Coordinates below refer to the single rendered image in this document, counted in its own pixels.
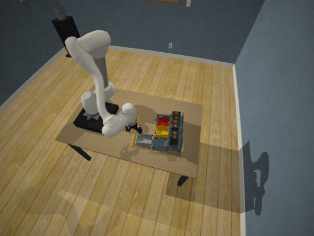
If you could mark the yellow open bin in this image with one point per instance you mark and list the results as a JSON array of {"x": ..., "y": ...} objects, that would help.
[{"x": 162, "y": 130}]

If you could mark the red open bin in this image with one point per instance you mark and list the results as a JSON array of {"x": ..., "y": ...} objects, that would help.
[{"x": 163, "y": 120}]

